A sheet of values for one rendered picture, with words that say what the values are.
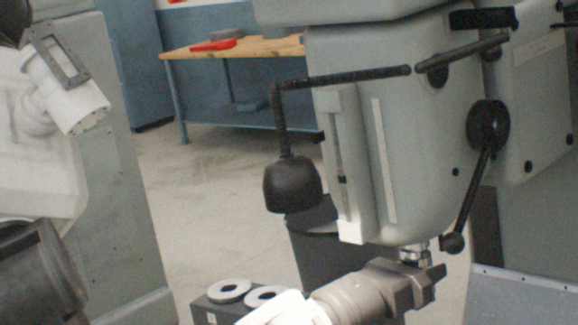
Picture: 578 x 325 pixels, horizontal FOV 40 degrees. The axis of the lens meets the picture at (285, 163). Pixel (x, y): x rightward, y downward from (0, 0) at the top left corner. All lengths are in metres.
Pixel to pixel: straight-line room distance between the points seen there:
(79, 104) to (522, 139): 0.61
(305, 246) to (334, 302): 2.08
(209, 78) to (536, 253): 6.93
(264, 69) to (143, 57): 1.47
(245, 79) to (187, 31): 0.92
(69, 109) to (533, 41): 0.64
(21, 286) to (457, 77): 0.59
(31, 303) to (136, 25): 7.55
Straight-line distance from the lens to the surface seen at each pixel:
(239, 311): 1.51
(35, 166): 1.01
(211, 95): 8.31
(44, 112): 1.01
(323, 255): 3.10
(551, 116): 1.23
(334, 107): 1.00
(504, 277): 1.58
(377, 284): 1.11
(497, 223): 1.54
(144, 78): 8.44
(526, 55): 1.16
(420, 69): 0.88
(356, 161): 1.02
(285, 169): 0.92
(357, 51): 1.00
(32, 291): 0.93
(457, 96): 1.06
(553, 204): 1.47
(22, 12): 1.20
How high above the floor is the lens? 1.75
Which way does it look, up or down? 16 degrees down
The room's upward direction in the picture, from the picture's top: 11 degrees counter-clockwise
